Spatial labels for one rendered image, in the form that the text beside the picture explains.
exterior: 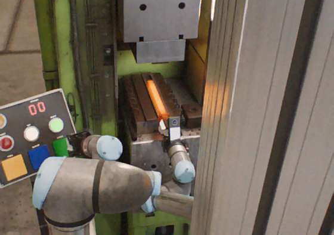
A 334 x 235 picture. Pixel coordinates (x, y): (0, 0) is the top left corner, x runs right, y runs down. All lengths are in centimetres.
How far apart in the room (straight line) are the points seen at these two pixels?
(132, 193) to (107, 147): 39
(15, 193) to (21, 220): 26
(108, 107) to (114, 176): 109
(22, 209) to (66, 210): 199
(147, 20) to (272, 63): 142
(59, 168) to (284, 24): 74
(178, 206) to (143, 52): 63
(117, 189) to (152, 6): 90
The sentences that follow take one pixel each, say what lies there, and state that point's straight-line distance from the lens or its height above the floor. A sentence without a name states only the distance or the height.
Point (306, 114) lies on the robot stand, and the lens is 25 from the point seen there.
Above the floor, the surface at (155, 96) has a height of 101.
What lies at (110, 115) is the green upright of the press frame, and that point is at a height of 94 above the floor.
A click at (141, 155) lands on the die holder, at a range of 189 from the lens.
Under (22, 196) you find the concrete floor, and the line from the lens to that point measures 300.
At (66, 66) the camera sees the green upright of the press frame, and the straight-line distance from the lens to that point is 183.
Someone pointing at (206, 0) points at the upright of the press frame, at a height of 145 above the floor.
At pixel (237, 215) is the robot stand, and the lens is 30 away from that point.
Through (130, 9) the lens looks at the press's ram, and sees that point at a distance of 161.
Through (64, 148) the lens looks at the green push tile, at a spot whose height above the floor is 101.
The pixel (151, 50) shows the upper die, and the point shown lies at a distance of 169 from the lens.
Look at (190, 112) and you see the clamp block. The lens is 194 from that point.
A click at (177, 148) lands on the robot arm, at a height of 102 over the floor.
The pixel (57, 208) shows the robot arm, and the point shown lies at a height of 138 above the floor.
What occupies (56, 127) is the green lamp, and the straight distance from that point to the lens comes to 168.
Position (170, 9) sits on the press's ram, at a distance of 164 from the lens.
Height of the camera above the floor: 204
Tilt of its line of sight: 33 degrees down
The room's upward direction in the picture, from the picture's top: 3 degrees clockwise
